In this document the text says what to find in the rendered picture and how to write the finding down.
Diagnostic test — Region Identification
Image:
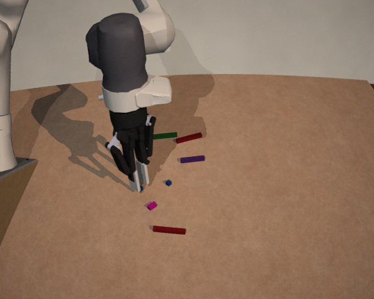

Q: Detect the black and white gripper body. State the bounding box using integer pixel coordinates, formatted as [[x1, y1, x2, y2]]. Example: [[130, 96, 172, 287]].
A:
[[109, 107, 147, 145]]

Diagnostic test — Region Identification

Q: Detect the green rod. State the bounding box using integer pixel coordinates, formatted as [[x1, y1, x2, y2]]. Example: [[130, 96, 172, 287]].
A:
[[153, 132, 177, 140]]

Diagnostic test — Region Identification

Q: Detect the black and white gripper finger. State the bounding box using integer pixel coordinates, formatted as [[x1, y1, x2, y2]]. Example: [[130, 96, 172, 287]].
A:
[[105, 131, 141, 192], [134, 113, 156, 185]]

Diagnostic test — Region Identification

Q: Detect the purple rod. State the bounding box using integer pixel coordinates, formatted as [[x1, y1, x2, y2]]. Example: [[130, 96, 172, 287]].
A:
[[180, 155, 204, 163]]

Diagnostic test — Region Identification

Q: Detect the small magenta block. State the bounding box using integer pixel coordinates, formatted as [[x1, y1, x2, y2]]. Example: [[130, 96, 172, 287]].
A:
[[147, 201, 157, 210]]

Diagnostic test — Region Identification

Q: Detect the dark red rod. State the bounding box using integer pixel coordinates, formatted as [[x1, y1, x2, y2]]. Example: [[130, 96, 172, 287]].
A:
[[176, 132, 202, 143], [153, 225, 186, 235]]

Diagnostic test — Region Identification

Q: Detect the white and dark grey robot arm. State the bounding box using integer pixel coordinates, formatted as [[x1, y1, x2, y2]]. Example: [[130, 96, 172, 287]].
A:
[[0, 0, 175, 172]]

